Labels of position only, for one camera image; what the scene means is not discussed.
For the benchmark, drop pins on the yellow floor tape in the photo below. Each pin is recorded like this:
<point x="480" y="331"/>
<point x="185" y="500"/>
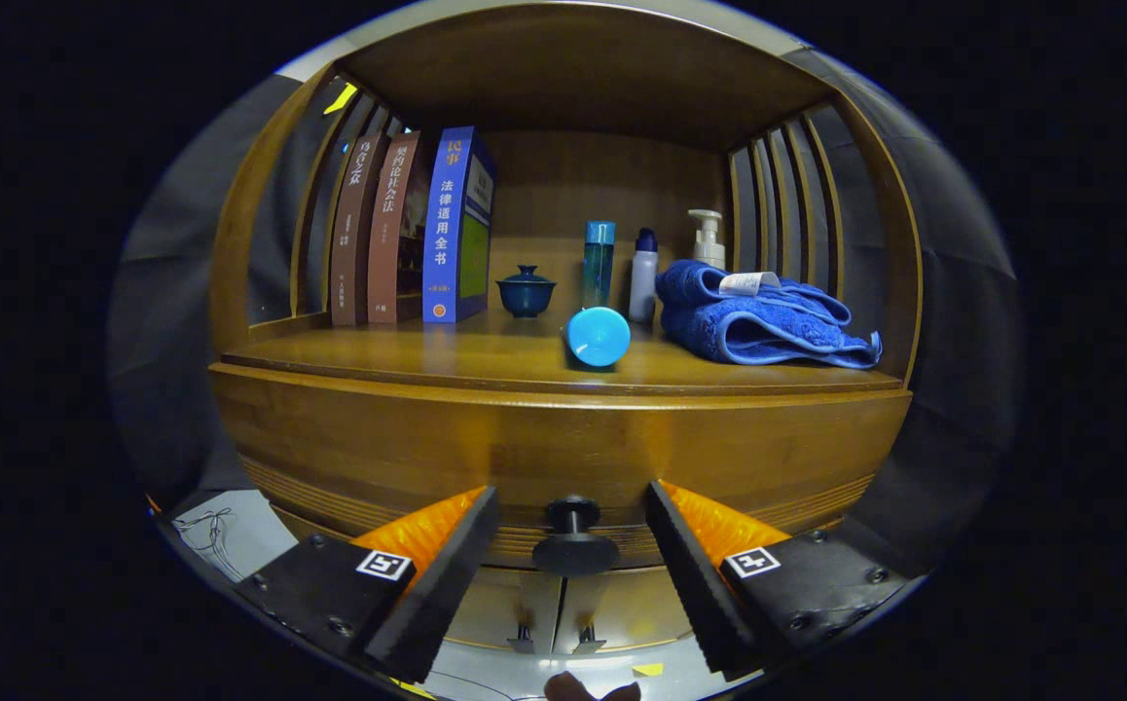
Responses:
<point x="648" y="669"/>

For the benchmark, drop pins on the wooden cabinet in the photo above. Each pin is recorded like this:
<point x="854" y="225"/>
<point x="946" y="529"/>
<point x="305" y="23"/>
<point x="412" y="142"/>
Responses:
<point x="583" y="68"/>

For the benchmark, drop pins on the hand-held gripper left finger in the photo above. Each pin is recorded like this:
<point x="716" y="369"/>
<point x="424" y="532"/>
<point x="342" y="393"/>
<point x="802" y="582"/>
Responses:
<point x="447" y="594"/>

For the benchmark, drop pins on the reddish brown book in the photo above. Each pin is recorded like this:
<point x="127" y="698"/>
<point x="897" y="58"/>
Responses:
<point x="388" y="243"/>

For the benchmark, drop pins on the wooden countertop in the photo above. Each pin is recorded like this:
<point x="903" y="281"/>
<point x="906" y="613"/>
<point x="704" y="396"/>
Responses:
<point x="486" y="355"/>

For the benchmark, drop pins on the white bottle with blue cap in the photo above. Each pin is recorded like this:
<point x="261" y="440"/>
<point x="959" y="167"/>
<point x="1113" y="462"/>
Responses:
<point x="642" y="282"/>

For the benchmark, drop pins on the dark brown book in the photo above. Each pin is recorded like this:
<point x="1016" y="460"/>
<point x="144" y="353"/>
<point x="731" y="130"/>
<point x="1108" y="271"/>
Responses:
<point x="349" y="243"/>

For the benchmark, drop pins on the clear teal bottle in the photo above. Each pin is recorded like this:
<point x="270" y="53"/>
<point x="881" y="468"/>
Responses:
<point x="599" y="268"/>

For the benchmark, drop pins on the folded blue towel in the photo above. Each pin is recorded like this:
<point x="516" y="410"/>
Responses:
<point x="748" y="326"/>

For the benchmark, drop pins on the blue cosmetic tube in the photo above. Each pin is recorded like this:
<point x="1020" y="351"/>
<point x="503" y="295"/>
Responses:
<point x="598" y="336"/>

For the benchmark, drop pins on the blue lidded teacup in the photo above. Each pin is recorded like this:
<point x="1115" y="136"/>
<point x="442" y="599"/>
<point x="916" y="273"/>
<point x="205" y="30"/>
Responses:
<point x="526" y="295"/>

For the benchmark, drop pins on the thick blue book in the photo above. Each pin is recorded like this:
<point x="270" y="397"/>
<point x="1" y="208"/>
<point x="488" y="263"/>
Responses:
<point x="442" y="234"/>

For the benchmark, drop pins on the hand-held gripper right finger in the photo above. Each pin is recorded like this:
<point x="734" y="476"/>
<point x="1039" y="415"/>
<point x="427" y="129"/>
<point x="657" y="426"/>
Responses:
<point x="700" y="594"/>

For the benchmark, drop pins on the white pump bottle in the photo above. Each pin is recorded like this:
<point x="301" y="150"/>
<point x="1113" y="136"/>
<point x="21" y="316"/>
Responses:
<point x="709" y="248"/>

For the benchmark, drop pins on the wooden drawer with black knob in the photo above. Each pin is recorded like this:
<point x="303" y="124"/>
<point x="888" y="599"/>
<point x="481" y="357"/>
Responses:
<point x="563" y="438"/>

